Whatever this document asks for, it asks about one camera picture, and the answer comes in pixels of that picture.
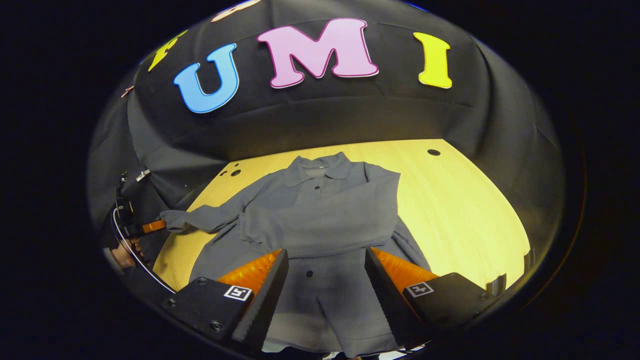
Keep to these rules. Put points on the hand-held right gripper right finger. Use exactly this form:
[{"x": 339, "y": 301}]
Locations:
[{"x": 387, "y": 300}]

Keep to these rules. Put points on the small white clip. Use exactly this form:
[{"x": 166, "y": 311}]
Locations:
[{"x": 142, "y": 175}]

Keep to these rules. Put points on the dark table edge bracket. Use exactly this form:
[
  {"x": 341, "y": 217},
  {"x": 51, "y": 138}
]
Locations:
[
  {"x": 496, "y": 285},
  {"x": 529, "y": 259}
]

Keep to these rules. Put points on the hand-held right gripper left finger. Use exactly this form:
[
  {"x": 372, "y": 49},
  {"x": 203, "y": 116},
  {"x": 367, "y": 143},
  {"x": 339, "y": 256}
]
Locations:
[{"x": 265, "y": 305}]

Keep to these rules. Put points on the grey button-up shirt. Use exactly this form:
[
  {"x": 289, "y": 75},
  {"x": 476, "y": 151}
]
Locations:
[{"x": 320, "y": 220}]

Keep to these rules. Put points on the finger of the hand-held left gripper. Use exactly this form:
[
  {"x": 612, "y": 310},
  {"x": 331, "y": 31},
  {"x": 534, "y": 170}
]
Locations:
[{"x": 154, "y": 226}]

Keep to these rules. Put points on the black backdrop cloth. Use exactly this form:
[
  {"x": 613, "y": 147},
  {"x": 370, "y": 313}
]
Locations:
[{"x": 350, "y": 115}]

